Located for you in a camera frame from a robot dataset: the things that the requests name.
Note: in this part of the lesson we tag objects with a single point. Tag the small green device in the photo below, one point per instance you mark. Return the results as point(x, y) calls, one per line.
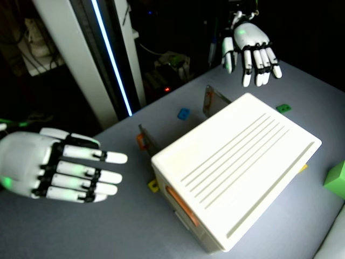
point(175, 58)

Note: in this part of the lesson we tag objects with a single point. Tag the white rounded object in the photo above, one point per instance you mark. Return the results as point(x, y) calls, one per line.
point(334, 240)

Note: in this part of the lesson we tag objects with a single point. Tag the large light green cube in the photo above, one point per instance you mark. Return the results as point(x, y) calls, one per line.
point(335, 178)

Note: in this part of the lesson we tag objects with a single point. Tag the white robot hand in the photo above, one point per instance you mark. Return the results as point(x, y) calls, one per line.
point(248, 33)
point(21, 159)

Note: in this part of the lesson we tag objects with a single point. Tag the bright LED strip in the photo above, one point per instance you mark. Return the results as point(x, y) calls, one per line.
point(113, 62)

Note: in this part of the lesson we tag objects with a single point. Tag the small green block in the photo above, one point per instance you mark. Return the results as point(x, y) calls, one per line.
point(283, 108)

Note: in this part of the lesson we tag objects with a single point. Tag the white upright column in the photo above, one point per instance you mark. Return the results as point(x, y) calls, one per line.
point(70, 54)

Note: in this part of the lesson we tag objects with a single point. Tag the small yellow block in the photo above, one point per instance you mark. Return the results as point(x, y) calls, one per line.
point(303, 167)
point(153, 186)

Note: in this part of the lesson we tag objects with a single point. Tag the black device with red light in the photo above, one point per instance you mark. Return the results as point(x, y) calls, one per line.
point(167, 89)

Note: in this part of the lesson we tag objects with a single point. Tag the blue grey upright tool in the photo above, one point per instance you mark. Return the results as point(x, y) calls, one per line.
point(213, 50)

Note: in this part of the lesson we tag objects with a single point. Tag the small blue block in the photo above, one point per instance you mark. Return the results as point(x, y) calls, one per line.
point(183, 114)

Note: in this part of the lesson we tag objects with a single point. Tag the white ribbed plastic box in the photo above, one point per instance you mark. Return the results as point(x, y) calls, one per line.
point(242, 162)

